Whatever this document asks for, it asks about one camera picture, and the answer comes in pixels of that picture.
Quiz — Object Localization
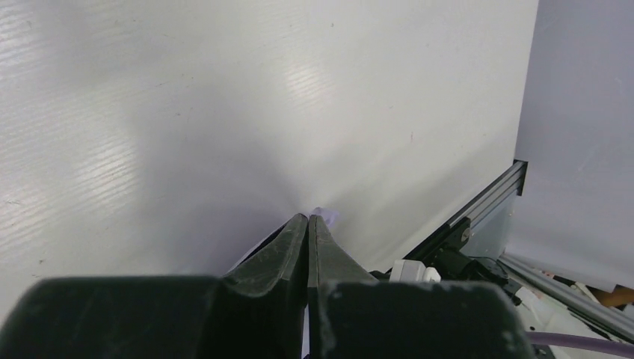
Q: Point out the aluminium frame rail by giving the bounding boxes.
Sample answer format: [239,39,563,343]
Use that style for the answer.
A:
[447,160,529,227]

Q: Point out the black and lavender folding umbrella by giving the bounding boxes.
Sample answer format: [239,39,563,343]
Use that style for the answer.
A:
[227,206,339,273]

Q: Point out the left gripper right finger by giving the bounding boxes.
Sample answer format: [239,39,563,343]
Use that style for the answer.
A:
[307,215,535,358]

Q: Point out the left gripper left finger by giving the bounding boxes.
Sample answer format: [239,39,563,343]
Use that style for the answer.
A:
[1,214,308,358]

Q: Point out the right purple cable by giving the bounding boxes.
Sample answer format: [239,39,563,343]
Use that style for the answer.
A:
[525,331,634,359]

